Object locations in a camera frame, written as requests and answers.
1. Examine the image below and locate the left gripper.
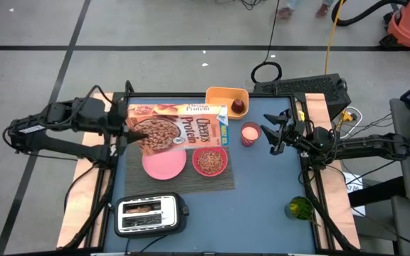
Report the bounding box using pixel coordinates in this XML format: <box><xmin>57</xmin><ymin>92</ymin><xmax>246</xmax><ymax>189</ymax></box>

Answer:
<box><xmin>108</xmin><ymin>102</ymin><xmax>149</xmax><ymax>144</ymax></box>

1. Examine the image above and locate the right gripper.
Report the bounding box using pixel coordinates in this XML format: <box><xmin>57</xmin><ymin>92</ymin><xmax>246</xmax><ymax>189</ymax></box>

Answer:
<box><xmin>259</xmin><ymin>109</ymin><xmax>330</xmax><ymax>156</ymax></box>

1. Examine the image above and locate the Cheerios Protein cereal box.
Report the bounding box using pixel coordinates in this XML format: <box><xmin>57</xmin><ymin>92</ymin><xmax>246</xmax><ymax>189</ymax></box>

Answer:
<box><xmin>125</xmin><ymin>102</ymin><xmax>231</xmax><ymax>157</ymax></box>

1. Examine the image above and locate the red tumbler with juice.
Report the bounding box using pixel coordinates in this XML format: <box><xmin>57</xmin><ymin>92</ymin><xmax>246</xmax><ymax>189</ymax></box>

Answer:
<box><xmin>240</xmin><ymin>121</ymin><xmax>263</xmax><ymax>148</ymax></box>

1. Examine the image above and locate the pink plate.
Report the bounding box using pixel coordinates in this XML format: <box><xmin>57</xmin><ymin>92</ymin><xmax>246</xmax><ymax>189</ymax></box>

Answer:
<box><xmin>141</xmin><ymin>149</ymin><xmax>188</xmax><ymax>181</ymax></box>

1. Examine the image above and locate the red apple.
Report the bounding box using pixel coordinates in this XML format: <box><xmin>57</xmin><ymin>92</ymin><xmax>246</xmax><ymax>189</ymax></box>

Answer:
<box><xmin>231</xmin><ymin>98</ymin><xmax>246</xmax><ymax>115</ymax></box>

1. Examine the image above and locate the yellow plastic bin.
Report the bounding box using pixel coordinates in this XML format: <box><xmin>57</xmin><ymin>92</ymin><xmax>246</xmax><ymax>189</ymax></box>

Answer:
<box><xmin>204</xmin><ymin>86</ymin><xmax>251</xmax><ymax>121</ymax></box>

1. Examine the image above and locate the grey woven placemat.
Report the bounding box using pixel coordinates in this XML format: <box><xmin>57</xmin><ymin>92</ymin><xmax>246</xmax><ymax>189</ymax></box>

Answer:
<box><xmin>123</xmin><ymin>141</ymin><xmax>236</xmax><ymax>198</ymax></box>

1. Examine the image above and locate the yellow power plug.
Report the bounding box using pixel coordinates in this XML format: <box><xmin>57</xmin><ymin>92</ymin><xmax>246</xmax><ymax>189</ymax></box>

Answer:
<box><xmin>340</xmin><ymin>110</ymin><xmax>356</xmax><ymax>124</ymax></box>

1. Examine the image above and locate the cereal pieces heap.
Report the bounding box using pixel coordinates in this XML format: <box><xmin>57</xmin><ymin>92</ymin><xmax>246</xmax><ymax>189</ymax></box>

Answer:
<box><xmin>197</xmin><ymin>150</ymin><xmax>224</xmax><ymax>174</ymax></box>

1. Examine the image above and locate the red bowl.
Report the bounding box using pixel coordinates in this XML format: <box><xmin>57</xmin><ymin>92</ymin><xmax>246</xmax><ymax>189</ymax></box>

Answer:
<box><xmin>191</xmin><ymin>146</ymin><xmax>229</xmax><ymax>178</ymax></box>

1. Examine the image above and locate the wooden side board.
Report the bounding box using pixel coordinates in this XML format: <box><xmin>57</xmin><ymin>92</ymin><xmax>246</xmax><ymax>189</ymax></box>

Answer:
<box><xmin>303</xmin><ymin>92</ymin><xmax>362</xmax><ymax>250</ymax></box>
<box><xmin>56</xmin><ymin>92</ymin><xmax>115</xmax><ymax>250</ymax></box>

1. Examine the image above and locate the black two-slot toaster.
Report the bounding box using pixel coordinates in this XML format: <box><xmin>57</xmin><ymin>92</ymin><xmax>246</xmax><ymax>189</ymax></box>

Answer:
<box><xmin>114</xmin><ymin>193</ymin><xmax>190</xmax><ymax>239</ymax></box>

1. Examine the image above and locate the white paper sheet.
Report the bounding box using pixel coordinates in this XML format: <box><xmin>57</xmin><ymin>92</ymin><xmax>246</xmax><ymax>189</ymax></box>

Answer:
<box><xmin>342</xmin><ymin>171</ymin><xmax>365</xmax><ymax>195</ymax></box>

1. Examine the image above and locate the person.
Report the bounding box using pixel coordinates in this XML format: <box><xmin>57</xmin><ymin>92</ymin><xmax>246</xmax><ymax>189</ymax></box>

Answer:
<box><xmin>275</xmin><ymin>0</ymin><xmax>331</xmax><ymax>20</ymax></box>

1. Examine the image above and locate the black aluminium table frame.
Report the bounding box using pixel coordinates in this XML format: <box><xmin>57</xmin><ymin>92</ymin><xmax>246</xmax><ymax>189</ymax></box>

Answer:
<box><xmin>62</xmin><ymin>80</ymin><xmax>362</xmax><ymax>256</ymax></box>

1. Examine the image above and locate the black looped cable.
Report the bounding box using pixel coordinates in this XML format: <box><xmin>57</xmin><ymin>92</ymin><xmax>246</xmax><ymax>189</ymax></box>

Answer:
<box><xmin>250</xmin><ymin>0</ymin><xmax>283</xmax><ymax>85</ymax></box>

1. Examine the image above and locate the black toaster cord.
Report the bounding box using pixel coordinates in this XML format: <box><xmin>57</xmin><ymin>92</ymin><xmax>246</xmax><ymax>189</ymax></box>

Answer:
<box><xmin>124</xmin><ymin>234</ymin><xmax>169</xmax><ymax>254</ymax></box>

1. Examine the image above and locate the yellow cable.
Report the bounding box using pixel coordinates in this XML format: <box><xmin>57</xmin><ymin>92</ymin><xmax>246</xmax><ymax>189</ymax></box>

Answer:
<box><xmin>324</xmin><ymin>0</ymin><xmax>345</xmax><ymax>76</ymax></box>

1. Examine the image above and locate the orange shop vacuum with hose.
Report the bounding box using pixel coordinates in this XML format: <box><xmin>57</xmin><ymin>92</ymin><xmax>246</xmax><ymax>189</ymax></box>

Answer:
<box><xmin>330</xmin><ymin>0</ymin><xmax>410</xmax><ymax>28</ymax></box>

